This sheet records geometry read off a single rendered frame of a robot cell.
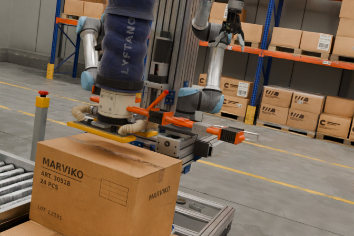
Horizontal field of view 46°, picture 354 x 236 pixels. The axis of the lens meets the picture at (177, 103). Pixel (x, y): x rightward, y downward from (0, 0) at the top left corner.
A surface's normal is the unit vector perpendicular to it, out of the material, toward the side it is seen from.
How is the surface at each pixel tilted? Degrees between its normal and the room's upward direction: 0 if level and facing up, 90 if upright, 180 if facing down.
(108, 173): 90
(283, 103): 90
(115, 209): 90
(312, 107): 89
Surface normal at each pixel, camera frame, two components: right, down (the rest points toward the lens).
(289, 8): -0.40, 0.07
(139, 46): 0.74, -0.15
